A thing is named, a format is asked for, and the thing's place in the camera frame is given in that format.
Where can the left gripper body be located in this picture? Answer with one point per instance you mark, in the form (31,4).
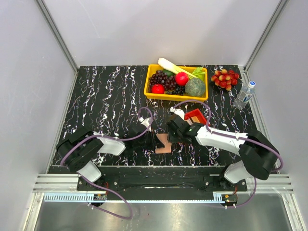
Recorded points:
(148,142)

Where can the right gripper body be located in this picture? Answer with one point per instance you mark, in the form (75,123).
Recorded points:
(174,136)

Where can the pink leather card holder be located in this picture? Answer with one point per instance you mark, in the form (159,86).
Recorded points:
(165,147)

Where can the red plastic bin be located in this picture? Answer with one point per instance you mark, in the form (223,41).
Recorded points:
(189,114)

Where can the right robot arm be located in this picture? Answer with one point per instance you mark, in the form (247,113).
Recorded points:
(257,155)

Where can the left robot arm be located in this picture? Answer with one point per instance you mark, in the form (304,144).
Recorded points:
(78,149)

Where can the gold credit card in bin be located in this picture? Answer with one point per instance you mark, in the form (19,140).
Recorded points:
(198,119)

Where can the dark blueberry bunch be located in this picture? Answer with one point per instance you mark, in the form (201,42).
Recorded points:
(177,91)

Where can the green cantaloupe melon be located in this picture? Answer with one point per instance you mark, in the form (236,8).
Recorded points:
(195,87)

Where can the red tomato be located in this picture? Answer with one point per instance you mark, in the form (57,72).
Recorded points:
(157,89)

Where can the red apple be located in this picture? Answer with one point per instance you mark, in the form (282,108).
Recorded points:
(181,78)

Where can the purple grape bunch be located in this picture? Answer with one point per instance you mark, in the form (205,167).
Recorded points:
(158,77)

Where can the green lettuce leaf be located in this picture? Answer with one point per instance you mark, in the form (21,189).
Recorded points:
(199,73)

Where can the white leek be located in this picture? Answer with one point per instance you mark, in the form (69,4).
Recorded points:
(167,65)

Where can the yellow plastic tray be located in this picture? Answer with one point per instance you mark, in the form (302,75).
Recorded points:
(152,68)

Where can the red lychee bunch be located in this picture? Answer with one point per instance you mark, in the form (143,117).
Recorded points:
(225,79)

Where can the clear water bottle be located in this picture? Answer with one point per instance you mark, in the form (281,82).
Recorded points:
(246,93)

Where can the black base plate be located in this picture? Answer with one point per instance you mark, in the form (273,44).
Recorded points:
(199,182)

